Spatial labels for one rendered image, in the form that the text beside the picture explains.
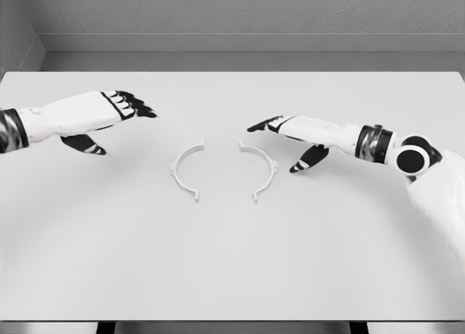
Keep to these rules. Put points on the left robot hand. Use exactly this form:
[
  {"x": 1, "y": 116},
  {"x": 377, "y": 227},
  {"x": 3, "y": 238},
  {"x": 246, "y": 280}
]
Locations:
[{"x": 87, "y": 110}]

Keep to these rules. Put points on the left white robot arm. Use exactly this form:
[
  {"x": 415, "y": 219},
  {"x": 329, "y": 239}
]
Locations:
[{"x": 27, "y": 125}]

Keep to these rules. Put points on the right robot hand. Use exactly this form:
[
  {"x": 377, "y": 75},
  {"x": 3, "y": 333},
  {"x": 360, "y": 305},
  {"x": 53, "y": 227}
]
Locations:
[{"x": 309, "y": 127}]

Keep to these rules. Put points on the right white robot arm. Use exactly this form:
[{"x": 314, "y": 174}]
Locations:
[{"x": 410, "y": 159}]

